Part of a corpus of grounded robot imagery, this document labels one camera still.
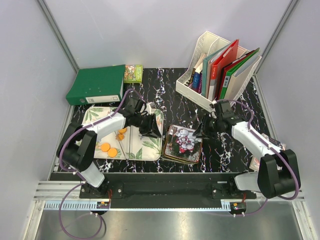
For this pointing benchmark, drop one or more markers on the grey slotted cable duct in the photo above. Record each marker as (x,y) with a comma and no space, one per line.
(52,192)

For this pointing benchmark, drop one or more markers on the teal folder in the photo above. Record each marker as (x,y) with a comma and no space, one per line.
(212,52)

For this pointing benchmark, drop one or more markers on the floral rectangular tray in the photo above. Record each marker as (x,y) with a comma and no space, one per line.
(133,146)

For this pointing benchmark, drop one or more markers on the floral pink pouch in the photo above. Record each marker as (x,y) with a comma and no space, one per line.
(255,162)

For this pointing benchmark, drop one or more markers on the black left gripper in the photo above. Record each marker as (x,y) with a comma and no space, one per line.
(151,129)

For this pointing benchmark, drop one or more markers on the beige folder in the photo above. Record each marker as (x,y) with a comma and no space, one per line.
(240,79)

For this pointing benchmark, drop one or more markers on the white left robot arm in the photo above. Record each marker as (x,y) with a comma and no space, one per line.
(78,144)

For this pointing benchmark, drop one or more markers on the orange round cookie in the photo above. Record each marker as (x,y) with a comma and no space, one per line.
(122,131)
(105,147)

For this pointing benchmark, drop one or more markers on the gold cookie tin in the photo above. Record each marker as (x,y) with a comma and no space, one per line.
(181,146)

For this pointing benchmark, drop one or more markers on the green ring binder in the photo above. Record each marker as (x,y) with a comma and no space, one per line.
(97,85)

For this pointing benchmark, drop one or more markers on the white file organizer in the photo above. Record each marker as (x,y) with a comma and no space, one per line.
(203,45)

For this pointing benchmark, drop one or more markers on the green card box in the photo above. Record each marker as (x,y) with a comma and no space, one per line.
(133,74)

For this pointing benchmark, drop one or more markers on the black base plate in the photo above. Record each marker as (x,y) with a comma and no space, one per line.
(167,191)

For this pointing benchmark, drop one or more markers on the red folder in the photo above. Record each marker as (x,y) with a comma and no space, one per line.
(224,57)

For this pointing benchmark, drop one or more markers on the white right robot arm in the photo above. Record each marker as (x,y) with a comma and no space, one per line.
(278,173)

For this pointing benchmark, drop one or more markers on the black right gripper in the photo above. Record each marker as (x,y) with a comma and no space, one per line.
(198,132)

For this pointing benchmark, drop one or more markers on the blue book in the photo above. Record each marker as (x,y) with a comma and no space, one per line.
(196,84)

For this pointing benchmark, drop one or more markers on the green folder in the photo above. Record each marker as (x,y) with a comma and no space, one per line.
(234,69)

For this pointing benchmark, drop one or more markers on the orange flower cookie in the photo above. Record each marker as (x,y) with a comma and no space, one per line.
(120,136)

